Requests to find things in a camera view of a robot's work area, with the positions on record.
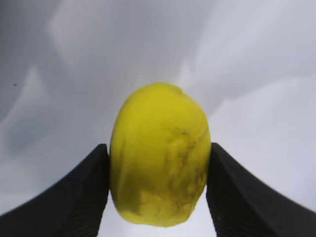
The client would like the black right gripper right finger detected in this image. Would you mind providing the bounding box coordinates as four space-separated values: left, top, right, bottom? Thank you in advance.
206 143 316 237

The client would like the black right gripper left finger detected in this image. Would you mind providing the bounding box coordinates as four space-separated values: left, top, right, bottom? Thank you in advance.
0 144 110 237

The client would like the yellow lemon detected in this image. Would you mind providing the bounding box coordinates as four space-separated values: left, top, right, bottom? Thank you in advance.
110 82 211 227

